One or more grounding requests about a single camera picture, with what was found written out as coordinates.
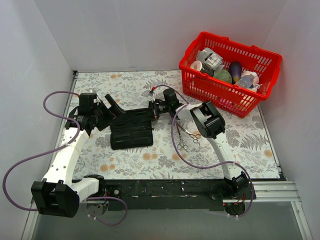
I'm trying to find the black zippered tool case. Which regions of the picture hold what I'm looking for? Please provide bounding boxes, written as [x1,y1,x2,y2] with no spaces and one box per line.
[110,108,154,150]

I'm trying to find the silver thinning scissors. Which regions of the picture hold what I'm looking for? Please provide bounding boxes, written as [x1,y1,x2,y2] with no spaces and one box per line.
[177,124,202,145]

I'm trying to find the silver straight scissors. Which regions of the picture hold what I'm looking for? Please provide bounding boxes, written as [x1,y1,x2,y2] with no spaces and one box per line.
[176,124,188,152]

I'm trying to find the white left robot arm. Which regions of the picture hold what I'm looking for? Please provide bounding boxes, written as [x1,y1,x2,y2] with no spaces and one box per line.
[31,92,116,218]

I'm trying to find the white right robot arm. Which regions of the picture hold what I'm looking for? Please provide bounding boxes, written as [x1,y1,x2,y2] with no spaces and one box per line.
[148,87,251,199]

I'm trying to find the floral patterned table mat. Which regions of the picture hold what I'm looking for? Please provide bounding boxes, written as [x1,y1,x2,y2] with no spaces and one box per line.
[72,70,280,180]

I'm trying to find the white pink cup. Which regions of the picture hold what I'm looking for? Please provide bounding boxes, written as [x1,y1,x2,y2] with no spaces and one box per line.
[190,60,203,72]

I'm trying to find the green textured ball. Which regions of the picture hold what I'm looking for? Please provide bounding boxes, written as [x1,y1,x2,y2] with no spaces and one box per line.
[213,69,233,84]

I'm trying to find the grey foil snack pouch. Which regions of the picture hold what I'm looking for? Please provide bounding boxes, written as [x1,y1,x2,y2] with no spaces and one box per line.
[196,47,224,70]

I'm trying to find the red plastic shopping basket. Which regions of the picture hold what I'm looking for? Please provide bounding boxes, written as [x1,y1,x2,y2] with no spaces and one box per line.
[179,31,283,118]

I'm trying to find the purple toy eggplant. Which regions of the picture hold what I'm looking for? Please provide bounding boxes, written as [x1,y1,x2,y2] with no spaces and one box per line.
[228,61,243,84]

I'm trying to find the clear plastic bottle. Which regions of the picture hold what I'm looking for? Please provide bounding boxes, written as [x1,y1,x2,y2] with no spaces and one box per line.
[235,74,255,89]

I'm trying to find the white round toy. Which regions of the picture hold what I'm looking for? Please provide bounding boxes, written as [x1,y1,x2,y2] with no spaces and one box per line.
[241,70,262,92]

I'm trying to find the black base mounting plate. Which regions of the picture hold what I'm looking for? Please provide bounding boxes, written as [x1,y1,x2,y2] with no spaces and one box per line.
[102,179,256,215]

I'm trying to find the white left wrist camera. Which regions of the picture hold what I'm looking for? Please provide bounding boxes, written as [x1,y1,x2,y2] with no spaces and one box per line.
[90,89,102,105]

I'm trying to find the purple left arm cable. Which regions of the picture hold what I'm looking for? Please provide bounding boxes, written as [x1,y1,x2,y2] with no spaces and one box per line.
[2,90,128,227]

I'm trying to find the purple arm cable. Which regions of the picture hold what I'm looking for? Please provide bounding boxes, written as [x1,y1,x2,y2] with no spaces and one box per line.
[2,90,128,227]
[148,84,257,221]

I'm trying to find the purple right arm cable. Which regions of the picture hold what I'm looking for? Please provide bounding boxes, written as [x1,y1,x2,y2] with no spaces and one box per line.
[148,84,257,221]

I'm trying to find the aluminium frame rail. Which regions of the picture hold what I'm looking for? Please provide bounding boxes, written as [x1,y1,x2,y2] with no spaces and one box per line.
[22,180,312,240]

